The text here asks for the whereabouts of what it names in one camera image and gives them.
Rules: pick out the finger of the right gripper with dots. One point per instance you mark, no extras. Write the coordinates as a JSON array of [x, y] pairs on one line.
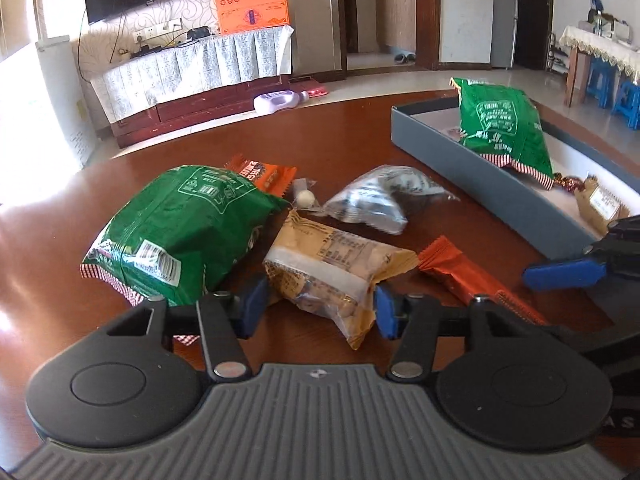
[[562, 274]]

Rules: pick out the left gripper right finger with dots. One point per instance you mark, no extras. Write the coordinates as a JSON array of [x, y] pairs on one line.
[[413, 320]]

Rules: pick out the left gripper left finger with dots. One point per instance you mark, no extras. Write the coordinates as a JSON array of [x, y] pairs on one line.
[[225, 318]]

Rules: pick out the tan gold striped packet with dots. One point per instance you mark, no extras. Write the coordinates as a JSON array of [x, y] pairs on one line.
[[598, 206]]

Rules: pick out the orange bar wrapper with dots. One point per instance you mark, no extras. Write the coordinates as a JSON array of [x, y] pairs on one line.
[[466, 280]]

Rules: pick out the gold foil candy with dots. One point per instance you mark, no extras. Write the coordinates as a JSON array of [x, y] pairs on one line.
[[569, 184]]

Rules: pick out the green snack bag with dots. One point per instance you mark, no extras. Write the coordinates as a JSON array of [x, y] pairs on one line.
[[181, 235], [502, 125]]

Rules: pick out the tan peanut snack bag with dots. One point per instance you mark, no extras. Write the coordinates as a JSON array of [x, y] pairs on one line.
[[333, 273]]

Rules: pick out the silver black snack packet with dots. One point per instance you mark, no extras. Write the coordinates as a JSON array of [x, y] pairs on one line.
[[384, 196]]

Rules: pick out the orange snack packet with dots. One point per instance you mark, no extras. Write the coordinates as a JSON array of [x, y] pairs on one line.
[[270, 178]]

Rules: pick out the grey shallow box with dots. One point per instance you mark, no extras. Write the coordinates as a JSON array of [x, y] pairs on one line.
[[548, 220]]

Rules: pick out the blue plastic stool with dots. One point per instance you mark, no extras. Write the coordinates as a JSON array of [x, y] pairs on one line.
[[600, 82], [627, 103]]

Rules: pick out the small white ball candy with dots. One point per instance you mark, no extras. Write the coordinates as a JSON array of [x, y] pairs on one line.
[[303, 197]]

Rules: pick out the dining table with lace cloth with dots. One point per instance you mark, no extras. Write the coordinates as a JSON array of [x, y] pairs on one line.
[[584, 45]]

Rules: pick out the red tv cabinet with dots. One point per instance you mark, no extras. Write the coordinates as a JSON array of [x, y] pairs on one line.
[[193, 110]]

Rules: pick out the red item on floor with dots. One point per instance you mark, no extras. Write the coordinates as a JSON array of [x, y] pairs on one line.
[[317, 92]]

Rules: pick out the white patterned cabinet cloth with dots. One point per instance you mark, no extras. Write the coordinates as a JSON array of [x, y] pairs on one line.
[[207, 64]]

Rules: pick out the pair of slippers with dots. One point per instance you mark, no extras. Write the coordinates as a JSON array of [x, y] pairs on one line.
[[403, 58]]

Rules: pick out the grey refrigerator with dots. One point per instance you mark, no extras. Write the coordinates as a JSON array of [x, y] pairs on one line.
[[504, 27]]

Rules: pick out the white chest freezer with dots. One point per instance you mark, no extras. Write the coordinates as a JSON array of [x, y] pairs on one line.
[[57, 99]]

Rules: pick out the kitchen counter cabinet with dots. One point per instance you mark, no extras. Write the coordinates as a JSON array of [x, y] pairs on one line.
[[396, 25]]

